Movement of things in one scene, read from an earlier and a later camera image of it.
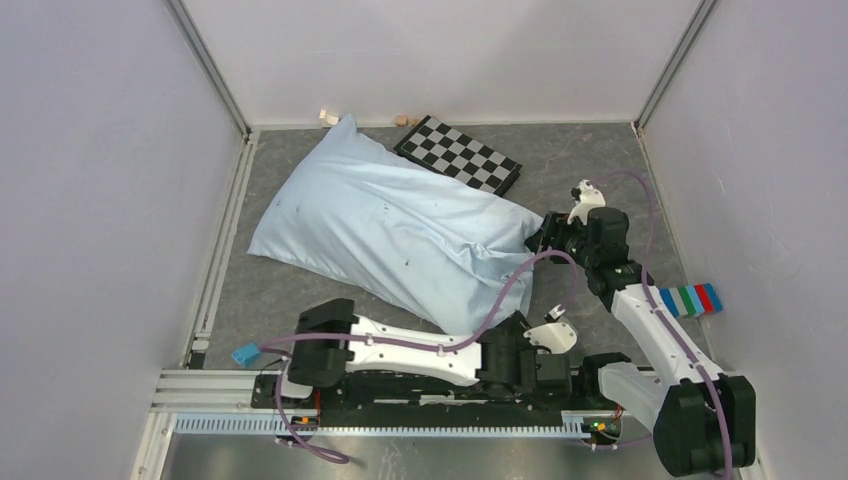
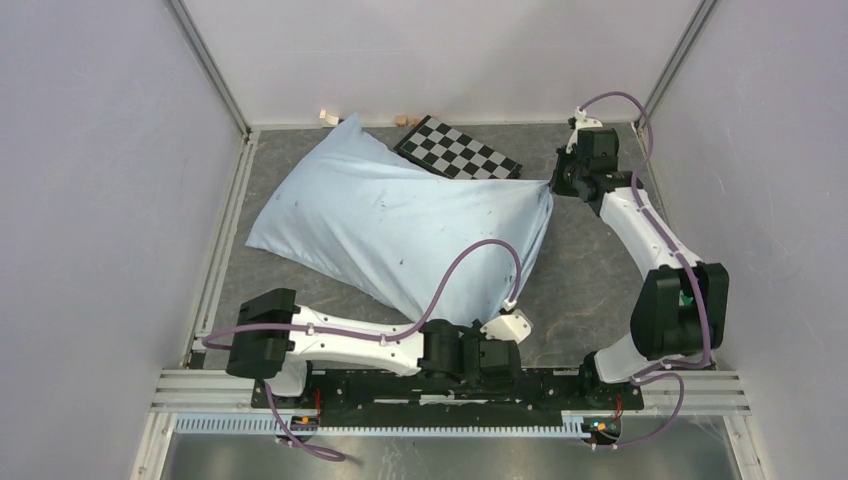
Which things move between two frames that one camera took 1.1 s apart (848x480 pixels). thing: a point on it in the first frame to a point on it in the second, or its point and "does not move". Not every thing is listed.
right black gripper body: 570,239 to 567,174
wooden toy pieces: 402,120 does not move
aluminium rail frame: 208,391 does not move
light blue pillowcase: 447,250 does not move
